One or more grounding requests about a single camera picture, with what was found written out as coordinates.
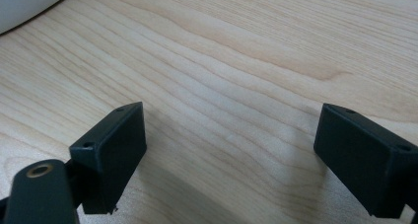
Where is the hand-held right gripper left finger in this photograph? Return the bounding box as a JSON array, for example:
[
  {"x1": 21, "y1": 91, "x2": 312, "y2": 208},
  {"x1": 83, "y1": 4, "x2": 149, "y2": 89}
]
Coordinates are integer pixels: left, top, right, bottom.
[{"x1": 68, "y1": 101, "x2": 148, "y2": 216}]

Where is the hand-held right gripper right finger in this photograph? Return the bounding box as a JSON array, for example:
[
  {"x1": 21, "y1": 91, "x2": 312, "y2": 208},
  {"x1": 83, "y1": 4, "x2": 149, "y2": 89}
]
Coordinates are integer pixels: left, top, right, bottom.
[{"x1": 313, "y1": 103, "x2": 418, "y2": 219}]

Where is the white round object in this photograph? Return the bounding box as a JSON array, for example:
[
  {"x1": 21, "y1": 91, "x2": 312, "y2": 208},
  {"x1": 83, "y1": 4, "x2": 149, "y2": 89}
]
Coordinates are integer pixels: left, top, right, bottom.
[{"x1": 0, "y1": 0, "x2": 82, "y2": 35}]

